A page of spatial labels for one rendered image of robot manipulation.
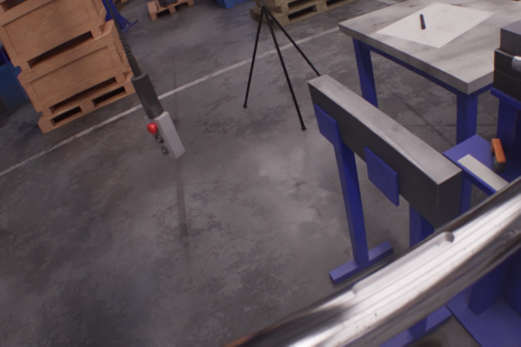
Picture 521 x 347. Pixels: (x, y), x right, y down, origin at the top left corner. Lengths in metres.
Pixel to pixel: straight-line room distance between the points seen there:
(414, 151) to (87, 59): 3.73
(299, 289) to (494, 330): 0.83
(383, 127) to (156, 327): 1.37
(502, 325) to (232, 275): 1.20
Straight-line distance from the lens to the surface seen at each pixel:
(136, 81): 0.99
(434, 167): 0.89
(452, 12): 1.76
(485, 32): 1.56
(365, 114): 1.08
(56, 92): 4.46
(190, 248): 2.15
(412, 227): 1.08
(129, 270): 2.24
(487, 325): 1.64
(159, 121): 1.01
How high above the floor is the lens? 1.45
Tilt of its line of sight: 36 degrees down
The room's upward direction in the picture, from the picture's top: 18 degrees counter-clockwise
